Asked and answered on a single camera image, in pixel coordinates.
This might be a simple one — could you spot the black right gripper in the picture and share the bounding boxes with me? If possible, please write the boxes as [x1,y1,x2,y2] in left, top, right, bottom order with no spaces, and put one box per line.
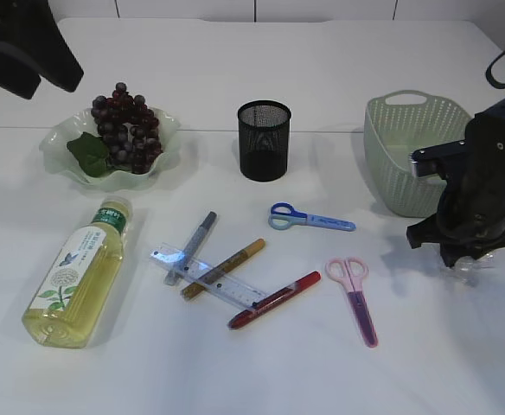
[406,191,505,268]

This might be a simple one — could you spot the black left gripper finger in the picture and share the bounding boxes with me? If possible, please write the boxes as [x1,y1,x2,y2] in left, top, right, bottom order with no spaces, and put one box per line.
[0,51,41,99]
[4,1,84,93]

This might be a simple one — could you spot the clear plastic sheet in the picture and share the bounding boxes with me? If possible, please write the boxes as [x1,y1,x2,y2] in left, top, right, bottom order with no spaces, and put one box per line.
[448,253,495,287]

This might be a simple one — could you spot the purple artificial grape bunch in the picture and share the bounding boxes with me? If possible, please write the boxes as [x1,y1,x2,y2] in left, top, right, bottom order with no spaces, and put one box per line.
[67,81,163,178]

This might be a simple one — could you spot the yellow tea bottle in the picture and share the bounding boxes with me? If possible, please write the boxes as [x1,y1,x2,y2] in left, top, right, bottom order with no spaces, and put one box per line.
[22,196,132,348]

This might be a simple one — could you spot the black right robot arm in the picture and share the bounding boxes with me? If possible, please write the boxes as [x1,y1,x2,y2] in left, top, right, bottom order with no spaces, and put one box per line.
[406,99,505,268]

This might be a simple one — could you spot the pale green wavy glass plate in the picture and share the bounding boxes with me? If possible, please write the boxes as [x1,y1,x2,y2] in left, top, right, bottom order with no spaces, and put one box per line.
[39,108,180,192]

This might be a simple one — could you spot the pale green woven basket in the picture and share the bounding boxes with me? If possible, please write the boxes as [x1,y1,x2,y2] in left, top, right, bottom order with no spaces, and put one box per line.
[363,90,471,218]

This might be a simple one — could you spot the red marker pen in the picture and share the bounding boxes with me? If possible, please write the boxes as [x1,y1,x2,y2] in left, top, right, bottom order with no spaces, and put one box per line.
[227,271,321,330]

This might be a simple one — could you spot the black mesh pen holder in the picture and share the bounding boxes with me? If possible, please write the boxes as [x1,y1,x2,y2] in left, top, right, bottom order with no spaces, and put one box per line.
[237,100,291,182]

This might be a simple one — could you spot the clear plastic ruler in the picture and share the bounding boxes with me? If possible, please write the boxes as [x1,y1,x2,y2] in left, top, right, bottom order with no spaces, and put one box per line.
[150,239,268,310]

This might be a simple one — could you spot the silver marker pen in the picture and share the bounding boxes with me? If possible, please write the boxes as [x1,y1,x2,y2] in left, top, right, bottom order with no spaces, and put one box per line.
[164,211,217,286]

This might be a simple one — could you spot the gold marker pen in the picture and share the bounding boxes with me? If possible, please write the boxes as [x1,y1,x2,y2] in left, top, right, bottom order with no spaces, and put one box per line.
[180,239,265,301]

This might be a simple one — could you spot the pink scissors with purple cover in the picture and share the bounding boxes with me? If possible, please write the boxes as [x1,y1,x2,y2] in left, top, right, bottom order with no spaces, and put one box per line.
[325,257,379,348]

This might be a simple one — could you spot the blue scissors with cover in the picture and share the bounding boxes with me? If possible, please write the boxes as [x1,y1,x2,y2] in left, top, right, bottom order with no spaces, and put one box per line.
[268,202,356,232]

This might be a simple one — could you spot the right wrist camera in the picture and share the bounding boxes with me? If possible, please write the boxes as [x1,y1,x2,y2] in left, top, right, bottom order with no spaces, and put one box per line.
[410,140,468,180]

